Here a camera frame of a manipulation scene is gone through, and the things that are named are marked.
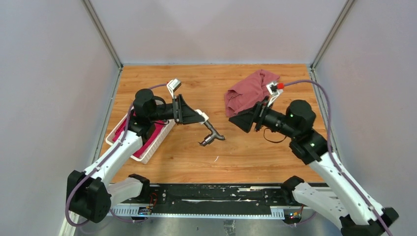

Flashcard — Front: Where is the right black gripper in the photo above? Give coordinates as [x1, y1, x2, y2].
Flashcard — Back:
[229, 95, 298, 139]

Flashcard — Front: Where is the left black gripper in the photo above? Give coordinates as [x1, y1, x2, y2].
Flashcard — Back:
[149, 94, 204, 126]

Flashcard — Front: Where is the white pipe elbow fitting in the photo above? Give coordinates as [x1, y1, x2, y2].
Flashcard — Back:
[194, 109, 209, 125]

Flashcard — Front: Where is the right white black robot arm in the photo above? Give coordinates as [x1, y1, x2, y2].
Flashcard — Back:
[229, 100, 399, 236]

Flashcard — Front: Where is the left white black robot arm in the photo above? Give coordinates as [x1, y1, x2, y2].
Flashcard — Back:
[65, 88, 224, 227]

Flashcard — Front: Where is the white plastic basket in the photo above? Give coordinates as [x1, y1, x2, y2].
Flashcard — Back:
[105, 115, 175, 164]

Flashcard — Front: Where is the dusty pink cloth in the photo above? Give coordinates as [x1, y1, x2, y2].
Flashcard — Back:
[224, 69, 280, 118]

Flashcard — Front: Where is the magenta cloth in basket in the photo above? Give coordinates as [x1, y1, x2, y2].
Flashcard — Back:
[112, 112, 165, 159]

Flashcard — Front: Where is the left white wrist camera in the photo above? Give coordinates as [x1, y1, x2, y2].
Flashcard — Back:
[166, 78, 181, 98]

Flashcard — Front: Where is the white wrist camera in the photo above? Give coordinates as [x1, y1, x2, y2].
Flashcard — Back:
[166, 78, 181, 98]
[266, 81, 285, 107]

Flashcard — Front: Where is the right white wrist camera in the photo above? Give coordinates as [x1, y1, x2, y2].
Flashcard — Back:
[266, 81, 285, 107]

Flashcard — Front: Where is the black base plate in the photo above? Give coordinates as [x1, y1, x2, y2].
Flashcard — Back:
[119, 183, 314, 216]

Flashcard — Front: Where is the aluminium frame rail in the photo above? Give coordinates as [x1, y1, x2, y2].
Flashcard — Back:
[70, 182, 339, 220]

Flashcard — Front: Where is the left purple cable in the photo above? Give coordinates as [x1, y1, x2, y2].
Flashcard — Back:
[64, 83, 168, 227]

